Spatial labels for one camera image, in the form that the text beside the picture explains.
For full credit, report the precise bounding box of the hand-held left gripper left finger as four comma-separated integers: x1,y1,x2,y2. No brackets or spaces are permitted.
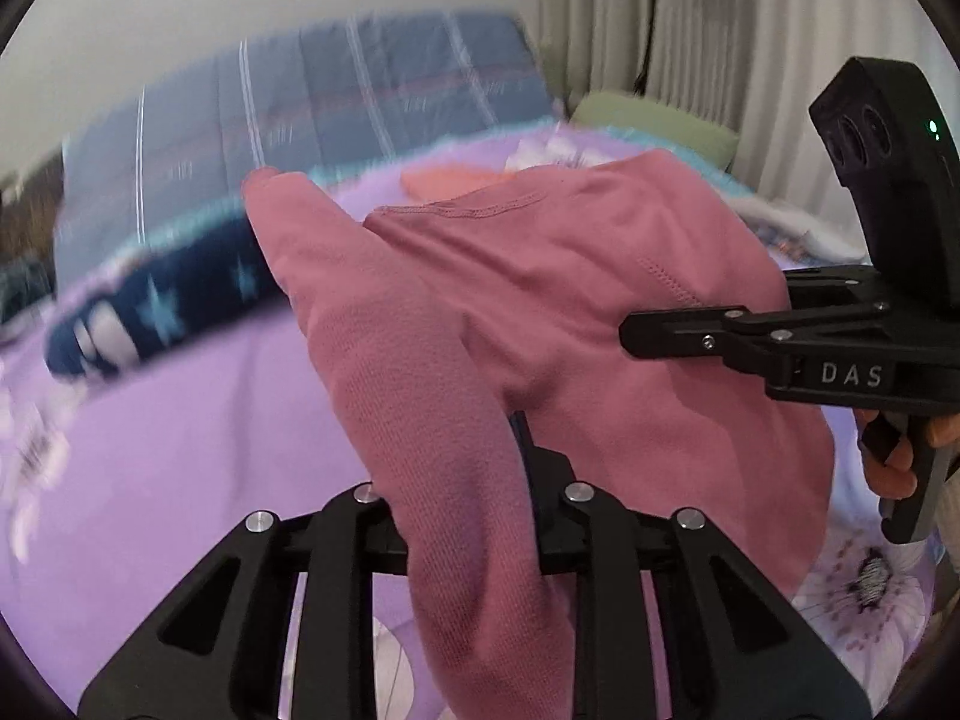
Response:
77,484,411,720

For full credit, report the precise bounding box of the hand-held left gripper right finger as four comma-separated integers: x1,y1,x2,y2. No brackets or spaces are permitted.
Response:
510,411,875,720

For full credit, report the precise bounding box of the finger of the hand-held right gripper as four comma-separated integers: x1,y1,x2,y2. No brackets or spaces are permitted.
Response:
619,302,893,389

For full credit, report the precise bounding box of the pink garment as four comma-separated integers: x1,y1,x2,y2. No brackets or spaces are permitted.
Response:
244,148,837,720

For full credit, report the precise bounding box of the person's right hand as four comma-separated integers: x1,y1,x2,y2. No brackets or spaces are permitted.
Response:
855,409,960,500

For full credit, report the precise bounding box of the purple floral bedsheet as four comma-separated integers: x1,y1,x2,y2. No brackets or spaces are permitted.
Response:
0,124,946,720

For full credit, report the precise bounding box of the green cushion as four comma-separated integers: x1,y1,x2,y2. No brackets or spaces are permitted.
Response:
570,90,740,173

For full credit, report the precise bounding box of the white pleated curtain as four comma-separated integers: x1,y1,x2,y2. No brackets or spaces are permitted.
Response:
536,0,960,241

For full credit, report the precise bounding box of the coral cloth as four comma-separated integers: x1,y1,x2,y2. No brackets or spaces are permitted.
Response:
401,163,518,200

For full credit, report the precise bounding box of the navy star print rolled blanket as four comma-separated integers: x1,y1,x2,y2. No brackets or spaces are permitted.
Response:
45,214,290,383

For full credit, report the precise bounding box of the blue plaid pillow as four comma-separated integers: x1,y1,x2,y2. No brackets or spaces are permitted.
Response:
56,11,560,278

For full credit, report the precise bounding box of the dark floral quilt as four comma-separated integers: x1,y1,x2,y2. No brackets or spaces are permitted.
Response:
0,157,65,263

